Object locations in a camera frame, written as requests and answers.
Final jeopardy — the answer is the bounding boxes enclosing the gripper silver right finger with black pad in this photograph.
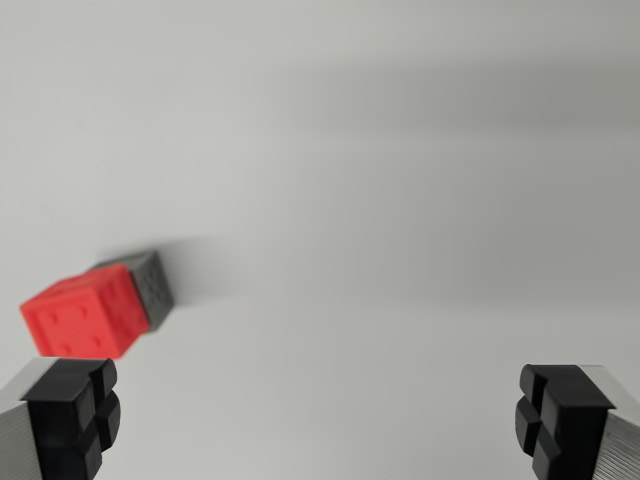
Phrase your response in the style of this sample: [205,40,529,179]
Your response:
[514,363,640,480]

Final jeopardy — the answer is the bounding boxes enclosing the red silicone infantino cube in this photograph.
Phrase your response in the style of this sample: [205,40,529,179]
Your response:
[19,264,152,361]

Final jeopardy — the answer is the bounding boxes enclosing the grey silicone cube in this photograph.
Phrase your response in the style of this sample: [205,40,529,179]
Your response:
[91,249,176,334]

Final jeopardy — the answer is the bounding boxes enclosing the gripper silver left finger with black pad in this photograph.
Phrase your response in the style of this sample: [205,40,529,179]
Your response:
[0,356,122,480]

